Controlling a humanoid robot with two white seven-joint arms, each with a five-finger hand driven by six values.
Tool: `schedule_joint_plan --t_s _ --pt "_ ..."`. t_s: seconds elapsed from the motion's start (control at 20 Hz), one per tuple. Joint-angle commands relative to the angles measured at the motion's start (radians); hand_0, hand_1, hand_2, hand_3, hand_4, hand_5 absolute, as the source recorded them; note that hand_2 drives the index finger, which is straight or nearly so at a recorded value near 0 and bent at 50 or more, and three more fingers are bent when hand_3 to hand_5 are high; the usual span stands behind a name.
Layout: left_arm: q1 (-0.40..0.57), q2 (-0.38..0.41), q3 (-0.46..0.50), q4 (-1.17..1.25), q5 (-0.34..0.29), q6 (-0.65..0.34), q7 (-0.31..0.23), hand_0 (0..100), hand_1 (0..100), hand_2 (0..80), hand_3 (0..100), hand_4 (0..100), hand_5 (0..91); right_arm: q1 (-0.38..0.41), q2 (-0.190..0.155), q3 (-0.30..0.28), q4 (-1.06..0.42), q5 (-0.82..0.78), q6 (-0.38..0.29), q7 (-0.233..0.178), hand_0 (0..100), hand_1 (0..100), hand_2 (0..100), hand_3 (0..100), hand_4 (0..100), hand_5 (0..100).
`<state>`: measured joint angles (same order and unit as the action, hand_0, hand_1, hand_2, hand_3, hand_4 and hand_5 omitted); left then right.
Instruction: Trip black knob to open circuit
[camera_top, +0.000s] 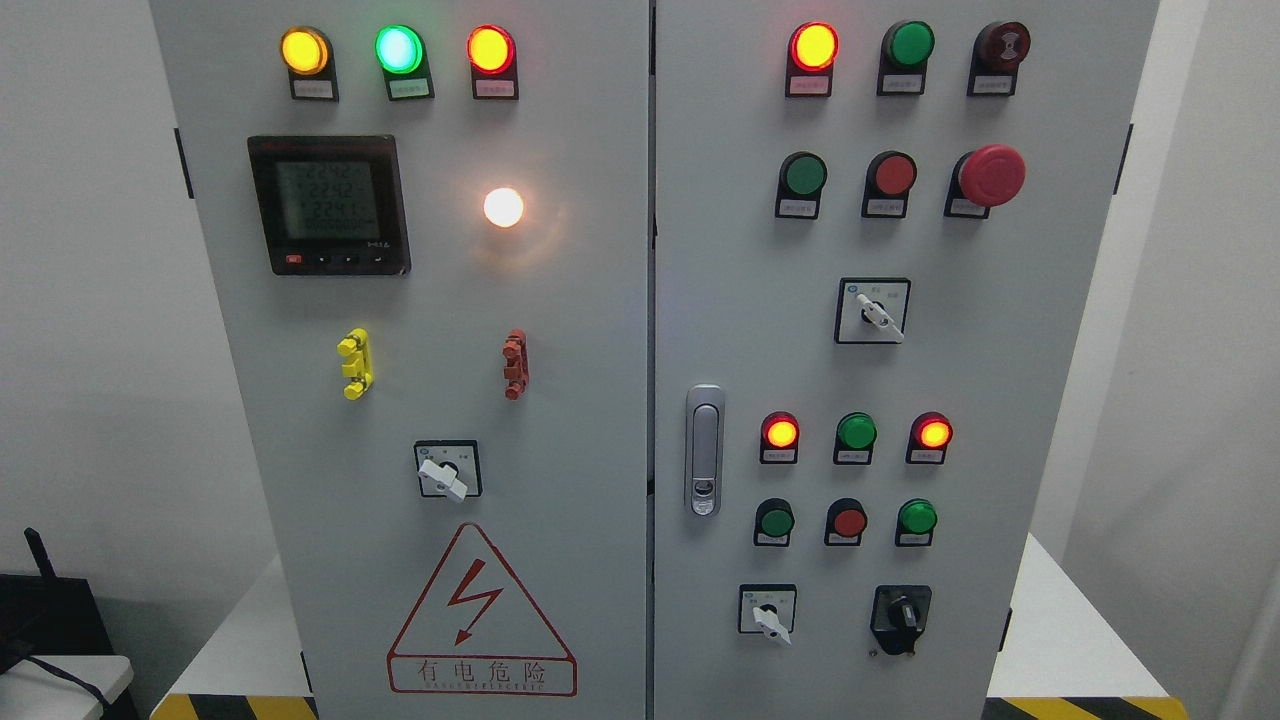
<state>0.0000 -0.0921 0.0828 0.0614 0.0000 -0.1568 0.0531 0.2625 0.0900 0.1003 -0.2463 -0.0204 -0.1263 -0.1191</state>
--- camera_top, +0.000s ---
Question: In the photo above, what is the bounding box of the red lamp middle row left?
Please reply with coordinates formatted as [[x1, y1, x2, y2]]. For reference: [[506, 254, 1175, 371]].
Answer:
[[759, 411, 800, 464]]

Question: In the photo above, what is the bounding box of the red push button lower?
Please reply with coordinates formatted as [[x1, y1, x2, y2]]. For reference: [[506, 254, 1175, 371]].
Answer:
[[824, 498, 868, 546]]

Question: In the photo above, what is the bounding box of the green lamp middle row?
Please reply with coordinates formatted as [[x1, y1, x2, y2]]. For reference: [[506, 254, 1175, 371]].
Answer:
[[833, 413, 878, 466]]

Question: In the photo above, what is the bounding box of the black box with antenna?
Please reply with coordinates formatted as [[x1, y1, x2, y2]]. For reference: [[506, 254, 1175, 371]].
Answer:
[[1, 527, 115, 674]]

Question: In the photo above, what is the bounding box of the green lit indicator lamp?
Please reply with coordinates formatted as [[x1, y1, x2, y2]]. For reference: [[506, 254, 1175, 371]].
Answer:
[[374, 24, 435, 101]]

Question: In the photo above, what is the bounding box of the grey right cabinet door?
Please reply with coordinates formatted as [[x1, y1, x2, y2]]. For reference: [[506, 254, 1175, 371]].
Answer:
[[653, 1, 1158, 719]]

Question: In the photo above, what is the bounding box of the red push button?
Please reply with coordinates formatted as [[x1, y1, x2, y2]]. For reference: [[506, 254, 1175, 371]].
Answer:
[[824, 498, 868, 546], [861, 150, 918, 219]]

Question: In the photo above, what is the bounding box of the green push button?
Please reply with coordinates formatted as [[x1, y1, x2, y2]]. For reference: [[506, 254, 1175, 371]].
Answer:
[[753, 498, 796, 547], [895, 498, 940, 547], [774, 151, 828, 220]]

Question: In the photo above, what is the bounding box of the black digital power meter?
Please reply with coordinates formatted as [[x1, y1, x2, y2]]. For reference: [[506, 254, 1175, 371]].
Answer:
[[247, 135, 411, 275]]

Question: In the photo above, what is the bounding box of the green push button upper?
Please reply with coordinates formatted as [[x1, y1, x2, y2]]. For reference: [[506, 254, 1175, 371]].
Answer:
[[774, 151, 828, 220]]

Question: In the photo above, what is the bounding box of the white selector switch lower right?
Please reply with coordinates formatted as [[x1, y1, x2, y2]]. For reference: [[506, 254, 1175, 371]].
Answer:
[[739, 583, 797, 647]]

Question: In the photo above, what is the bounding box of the yellow terminal connector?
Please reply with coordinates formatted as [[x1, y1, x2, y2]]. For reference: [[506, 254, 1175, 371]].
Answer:
[[335, 327, 374, 401]]

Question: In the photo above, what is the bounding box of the white platform base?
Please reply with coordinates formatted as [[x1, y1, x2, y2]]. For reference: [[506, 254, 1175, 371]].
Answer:
[[154, 538, 1187, 719]]

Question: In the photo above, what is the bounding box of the red emergency stop mushroom button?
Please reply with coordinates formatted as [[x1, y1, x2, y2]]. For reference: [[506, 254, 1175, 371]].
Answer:
[[943, 143, 1027, 220]]

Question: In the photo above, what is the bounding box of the red push button upper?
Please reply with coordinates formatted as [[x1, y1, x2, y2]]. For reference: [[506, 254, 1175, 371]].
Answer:
[[861, 150, 918, 219]]

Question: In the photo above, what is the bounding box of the red electric hazard warning sticker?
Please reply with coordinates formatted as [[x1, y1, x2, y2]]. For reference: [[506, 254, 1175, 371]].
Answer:
[[387, 521, 579, 697]]

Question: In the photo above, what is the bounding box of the black cable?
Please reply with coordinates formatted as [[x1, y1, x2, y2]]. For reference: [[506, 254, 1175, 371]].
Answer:
[[0, 610, 113, 714]]

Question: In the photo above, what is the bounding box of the green push button lower right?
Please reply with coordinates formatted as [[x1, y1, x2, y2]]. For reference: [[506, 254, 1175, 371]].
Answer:
[[895, 498, 940, 547]]

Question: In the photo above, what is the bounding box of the green indicator lamp right top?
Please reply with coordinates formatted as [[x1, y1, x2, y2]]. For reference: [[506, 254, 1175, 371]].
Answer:
[[876, 20, 936, 96]]

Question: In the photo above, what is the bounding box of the white folding table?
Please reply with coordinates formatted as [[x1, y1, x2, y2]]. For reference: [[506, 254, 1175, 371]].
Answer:
[[1, 655, 134, 719]]

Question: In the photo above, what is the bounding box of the red indicator lamp right top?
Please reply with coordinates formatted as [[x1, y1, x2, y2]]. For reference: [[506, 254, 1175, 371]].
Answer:
[[785, 20, 840, 97]]

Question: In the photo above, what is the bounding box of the red lamp row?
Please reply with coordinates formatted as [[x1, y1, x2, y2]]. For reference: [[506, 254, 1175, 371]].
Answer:
[[905, 411, 954, 465], [759, 411, 800, 464]]

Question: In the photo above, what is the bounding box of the red lamp middle row right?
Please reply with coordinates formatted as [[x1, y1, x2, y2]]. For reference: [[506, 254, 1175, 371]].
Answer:
[[905, 411, 954, 465]]

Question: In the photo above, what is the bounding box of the white selector switch upper right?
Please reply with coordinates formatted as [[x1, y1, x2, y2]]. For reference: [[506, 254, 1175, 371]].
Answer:
[[835, 277, 911, 345]]

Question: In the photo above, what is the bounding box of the red terminal connector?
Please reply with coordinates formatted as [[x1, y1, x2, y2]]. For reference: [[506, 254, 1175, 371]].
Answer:
[[500, 328, 530, 401]]

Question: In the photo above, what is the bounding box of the white selector switch left door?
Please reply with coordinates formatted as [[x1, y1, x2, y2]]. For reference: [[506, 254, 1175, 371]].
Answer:
[[413, 439, 484, 503]]

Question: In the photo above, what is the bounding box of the black rotary knob switch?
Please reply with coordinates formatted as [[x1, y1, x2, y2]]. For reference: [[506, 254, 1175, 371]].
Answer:
[[869, 584, 932, 656]]

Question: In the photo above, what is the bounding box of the silver cabinet door handle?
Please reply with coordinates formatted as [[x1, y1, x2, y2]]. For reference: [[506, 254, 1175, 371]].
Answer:
[[684, 384, 724, 518]]

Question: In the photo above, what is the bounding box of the white glowing lamp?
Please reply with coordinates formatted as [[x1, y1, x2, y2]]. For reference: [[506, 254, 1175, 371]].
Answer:
[[483, 187, 525, 229]]

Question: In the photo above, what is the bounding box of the yellow indicator lamp top left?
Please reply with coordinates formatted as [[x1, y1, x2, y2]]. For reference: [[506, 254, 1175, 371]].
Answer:
[[279, 26, 339, 102]]

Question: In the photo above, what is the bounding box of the green push button lower left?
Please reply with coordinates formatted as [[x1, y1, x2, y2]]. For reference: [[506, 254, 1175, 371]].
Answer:
[[753, 498, 796, 547]]

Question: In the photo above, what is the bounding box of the red indicator lamp left door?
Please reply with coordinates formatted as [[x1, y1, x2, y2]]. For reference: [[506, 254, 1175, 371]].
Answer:
[[467, 24, 518, 101]]

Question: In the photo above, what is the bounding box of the grey left cabinet door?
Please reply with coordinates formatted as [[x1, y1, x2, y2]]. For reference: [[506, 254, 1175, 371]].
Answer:
[[151, 1, 649, 719]]

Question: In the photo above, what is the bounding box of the white selector switch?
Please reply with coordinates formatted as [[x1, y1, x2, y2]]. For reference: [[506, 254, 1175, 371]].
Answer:
[[739, 583, 797, 647], [835, 277, 911, 345]]

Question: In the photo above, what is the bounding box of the grey cabinet door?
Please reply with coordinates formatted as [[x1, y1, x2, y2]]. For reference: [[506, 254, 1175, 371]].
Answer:
[[151, 1, 649, 719], [653, 1, 1158, 719]]

